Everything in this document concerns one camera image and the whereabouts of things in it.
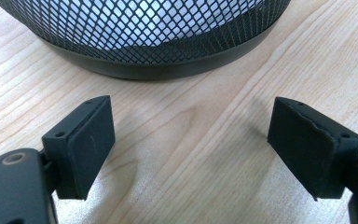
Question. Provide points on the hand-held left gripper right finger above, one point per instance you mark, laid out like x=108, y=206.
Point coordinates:
x=304, y=149

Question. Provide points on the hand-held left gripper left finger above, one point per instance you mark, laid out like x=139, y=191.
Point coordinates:
x=84, y=149

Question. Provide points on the white paper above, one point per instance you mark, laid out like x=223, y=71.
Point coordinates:
x=143, y=21

